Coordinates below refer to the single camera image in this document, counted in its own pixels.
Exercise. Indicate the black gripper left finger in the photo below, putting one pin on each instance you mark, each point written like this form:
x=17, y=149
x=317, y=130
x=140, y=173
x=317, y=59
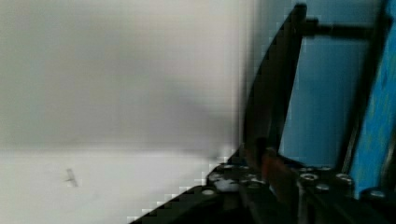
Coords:
x=230, y=175

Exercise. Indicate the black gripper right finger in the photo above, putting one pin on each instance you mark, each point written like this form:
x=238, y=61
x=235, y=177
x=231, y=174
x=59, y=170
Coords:
x=325, y=196

